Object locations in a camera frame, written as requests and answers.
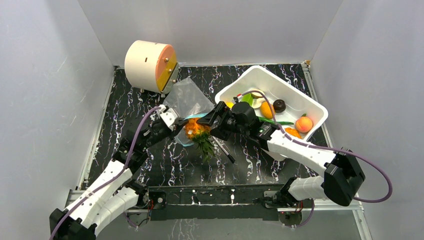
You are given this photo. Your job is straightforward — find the orange toy pineapple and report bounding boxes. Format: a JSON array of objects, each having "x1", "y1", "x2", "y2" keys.
[{"x1": 184, "y1": 117, "x2": 215, "y2": 162}]

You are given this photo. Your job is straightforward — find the clear blue zip top bag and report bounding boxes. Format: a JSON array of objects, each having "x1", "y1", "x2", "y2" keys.
[{"x1": 162, "y1": 77, "x2": 216, "y2": 148}]

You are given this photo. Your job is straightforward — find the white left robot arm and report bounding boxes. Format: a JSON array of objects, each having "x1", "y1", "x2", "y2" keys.
[{"x1": 49, "y1": 117, "x2": 188, "y2": 240}]

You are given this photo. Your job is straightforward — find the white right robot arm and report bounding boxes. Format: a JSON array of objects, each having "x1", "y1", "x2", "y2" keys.
[{"x1": 196, "y1": 101, "x2": 365, "y2": 208}]

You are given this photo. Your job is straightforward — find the yellow toy lemon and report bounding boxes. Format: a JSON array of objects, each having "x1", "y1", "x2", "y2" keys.
[{"x1": 225, "y1": 102, "x2": 234, "y2": 109}]

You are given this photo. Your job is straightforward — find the green toy chili pepper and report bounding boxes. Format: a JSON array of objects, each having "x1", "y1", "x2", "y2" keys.
[{"x1": 258, "y1": 116, "x2": 294, "y2": 126}]

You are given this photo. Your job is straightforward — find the green toy leaf vegetable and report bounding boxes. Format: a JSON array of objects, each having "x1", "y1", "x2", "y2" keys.
[{"x1": 241, "y1": 93, "x2": 254, "y2": 106}]

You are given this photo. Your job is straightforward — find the toy orange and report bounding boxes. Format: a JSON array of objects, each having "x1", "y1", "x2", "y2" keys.
[{"x1": 259, "y1": 101, "x2": 275, "y2": 119}]

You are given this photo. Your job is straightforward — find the toy mushroom slice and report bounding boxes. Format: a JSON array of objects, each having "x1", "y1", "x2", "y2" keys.
[{"x1": 250, "y1": 89, "x2": 265, "y2": 99}]

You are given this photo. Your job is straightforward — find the black and silver pen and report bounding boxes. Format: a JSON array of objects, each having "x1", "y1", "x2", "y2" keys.
[{"x1": 212, "y1": 136, "x2": 235, "y2": 164}]

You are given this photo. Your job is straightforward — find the dark brown toy fruit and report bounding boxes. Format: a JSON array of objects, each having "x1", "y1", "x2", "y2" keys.
[{"x1": 273, "y1": 99, "x2": 287, "y2": 114}]

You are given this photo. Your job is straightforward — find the white plastic bin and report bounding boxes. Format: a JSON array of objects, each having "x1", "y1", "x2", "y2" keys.
[{"x1": 214, "y1": 65, "x2": 335, "y2": 170}]

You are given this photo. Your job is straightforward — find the orange toy carrot piece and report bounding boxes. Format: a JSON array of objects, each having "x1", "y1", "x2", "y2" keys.
[{"x1": 284, "y1": 127, "x2": 302, "y2": 139}]

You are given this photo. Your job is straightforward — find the toy peach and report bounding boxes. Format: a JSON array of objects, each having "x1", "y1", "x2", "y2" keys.
[{"x1": 294, "y1": 113, "x2": 314, "y2": 133}]

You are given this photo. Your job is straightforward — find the cream cylindrical container orange lid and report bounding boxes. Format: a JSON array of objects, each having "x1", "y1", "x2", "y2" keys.
[{"x1": 124, "y1": 40, "x2": 179, "y2": 95}]

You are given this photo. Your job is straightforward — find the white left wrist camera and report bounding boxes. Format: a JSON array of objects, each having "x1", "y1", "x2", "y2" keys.
[{"x1": 156, "y1": 104, "x2": 180, "y2": 130}]

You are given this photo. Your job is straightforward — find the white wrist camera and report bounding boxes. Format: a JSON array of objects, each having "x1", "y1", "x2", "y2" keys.
[
  {"x1": 156, "y1": 104, "x2": 180, "y2": 130},
  {"x1": 232, "y1": 94, "x2": 244, "y2": 105}
]

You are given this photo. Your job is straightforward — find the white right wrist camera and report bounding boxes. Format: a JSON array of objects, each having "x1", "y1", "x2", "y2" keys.
[{"x1": 232, "y1": 94, "x2": 244, "y2": 105}]

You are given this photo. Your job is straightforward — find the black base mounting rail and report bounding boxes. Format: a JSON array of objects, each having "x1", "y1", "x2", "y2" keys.
[{"x1": 125, "y1": 183, "x2": 332, "y2": 229}]

